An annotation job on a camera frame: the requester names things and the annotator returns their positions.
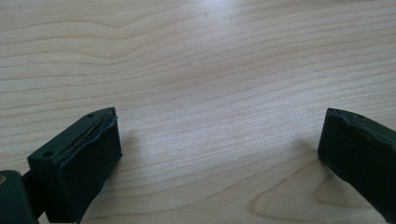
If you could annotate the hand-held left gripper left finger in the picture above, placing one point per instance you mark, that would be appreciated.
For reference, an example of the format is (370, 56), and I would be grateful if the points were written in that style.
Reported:
(74, 168)

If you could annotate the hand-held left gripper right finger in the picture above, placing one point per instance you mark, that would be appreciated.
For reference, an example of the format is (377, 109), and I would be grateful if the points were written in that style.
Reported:
(358, 152)

